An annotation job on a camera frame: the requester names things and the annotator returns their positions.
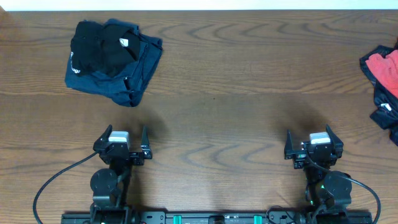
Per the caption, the left black cable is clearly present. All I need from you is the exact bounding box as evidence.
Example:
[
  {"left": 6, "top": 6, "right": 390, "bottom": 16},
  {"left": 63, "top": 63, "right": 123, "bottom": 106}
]
[{"left": 32, "top": 151, "right": 99, "bottom": 224}]

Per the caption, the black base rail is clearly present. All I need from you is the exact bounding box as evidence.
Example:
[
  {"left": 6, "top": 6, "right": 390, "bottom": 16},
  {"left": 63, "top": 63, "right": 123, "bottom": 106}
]
[{"left": 60, "top": 210, "right": 373, "bottom": 224}]

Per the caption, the orange-red soccer t-shirt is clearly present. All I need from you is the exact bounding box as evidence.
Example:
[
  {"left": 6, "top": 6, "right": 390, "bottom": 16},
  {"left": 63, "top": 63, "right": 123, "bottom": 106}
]
[{"left": 366, "top": 50, "right": 397, "bottom": 97}]

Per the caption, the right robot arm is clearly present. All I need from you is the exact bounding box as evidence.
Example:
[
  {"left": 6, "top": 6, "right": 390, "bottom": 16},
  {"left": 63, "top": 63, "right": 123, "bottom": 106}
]
[{"left": 284, "top": 126, "right": 352, "bottom": 212}]

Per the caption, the black mesh sports garment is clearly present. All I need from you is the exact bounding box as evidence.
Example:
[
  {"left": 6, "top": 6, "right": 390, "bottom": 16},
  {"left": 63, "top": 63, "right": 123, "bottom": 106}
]
[{"left": 359, "top": 45, "right": 397, "bottom": 144}]

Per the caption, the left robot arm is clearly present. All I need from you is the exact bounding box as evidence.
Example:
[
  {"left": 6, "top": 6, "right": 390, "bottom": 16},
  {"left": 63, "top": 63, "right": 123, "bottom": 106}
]
[{"left": 90, "top": 125, "right": 152, "bottom": 216}]

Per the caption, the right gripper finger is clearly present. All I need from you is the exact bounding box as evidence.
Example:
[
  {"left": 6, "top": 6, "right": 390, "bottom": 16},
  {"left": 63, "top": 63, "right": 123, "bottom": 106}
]
[
  {"left": 285, "top": 129, "right": 293, "bottom": 151},
  {"left": 326, "top": 124, "right": 343, "bottom": 146}
]

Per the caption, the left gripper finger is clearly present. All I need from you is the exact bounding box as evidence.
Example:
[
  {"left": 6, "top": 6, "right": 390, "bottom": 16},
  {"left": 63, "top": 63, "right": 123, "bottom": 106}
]
[
  {"left": 141, "top": 126, "right": 150, "bottom": 146},
  {"left": 94, "top": 124, "right": 113, "bottom": 146}
]

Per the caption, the navy blue folded garment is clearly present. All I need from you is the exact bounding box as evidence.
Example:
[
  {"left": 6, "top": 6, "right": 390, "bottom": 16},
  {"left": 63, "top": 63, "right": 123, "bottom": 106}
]
[{"left": 65, "top": 19, "right": 163, "bottom": 107}]

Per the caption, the black folded garment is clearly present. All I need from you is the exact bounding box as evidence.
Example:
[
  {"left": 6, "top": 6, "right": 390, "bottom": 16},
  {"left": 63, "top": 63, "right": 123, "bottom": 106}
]
[{"left": 70, "top": 21, "right": 141, "bottom": 77}]

